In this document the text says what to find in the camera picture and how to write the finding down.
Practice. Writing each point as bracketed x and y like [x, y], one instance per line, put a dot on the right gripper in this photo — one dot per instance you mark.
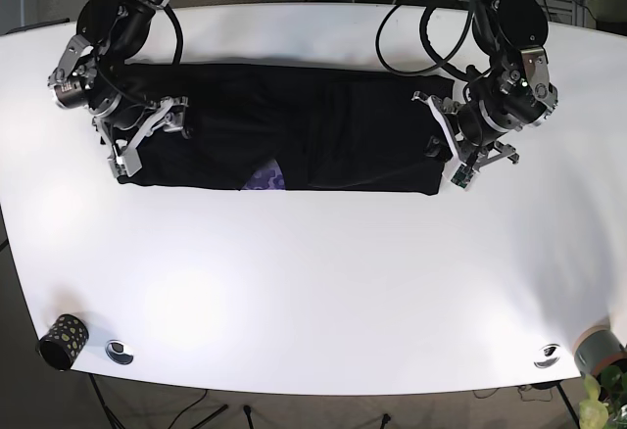
[169, 117]

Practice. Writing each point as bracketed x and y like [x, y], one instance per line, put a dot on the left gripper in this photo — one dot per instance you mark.
[470, 139]

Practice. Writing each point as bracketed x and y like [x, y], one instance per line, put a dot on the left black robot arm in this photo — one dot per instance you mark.
[515, 91]

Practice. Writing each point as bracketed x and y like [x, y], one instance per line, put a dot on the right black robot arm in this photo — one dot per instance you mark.
[108, 32]

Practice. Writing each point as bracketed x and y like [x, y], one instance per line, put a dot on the right silver table grommet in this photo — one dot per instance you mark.
[547, 356]

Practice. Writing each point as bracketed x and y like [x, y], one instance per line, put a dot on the silver table grommet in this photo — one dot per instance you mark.
[119, 352]
[547, 356]

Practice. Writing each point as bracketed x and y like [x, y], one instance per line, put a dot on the grey flower pot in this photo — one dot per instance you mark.
[596, 349]

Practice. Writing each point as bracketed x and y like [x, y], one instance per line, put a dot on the left silver table grommet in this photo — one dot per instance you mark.
[119, 352]

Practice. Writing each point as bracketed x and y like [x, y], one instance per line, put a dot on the black gold-dotted cup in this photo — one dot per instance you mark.
[63, 342]

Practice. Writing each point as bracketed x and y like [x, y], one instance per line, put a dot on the green potted plant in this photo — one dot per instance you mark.
[605, 404]

